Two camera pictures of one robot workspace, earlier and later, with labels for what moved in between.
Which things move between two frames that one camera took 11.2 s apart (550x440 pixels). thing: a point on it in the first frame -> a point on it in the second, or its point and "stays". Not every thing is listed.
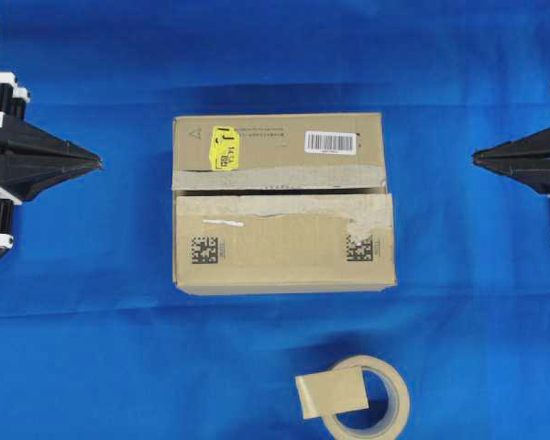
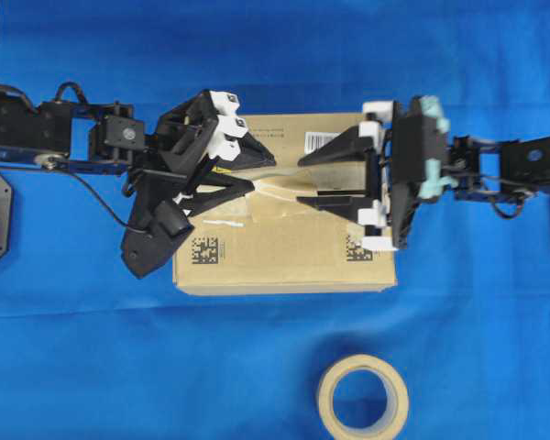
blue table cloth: [82, 335] stays
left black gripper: [5, 181] -> [181, 143]
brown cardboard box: [281, 203] stays
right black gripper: [549, 148] -> [418, 142]
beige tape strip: [332, 391] -> [261, 186]
